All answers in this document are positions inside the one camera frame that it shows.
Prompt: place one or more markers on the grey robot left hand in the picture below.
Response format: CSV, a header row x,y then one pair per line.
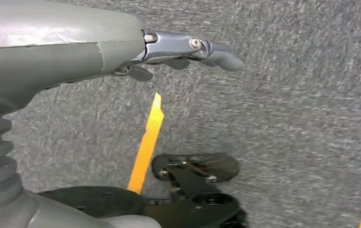
x,y
42,47

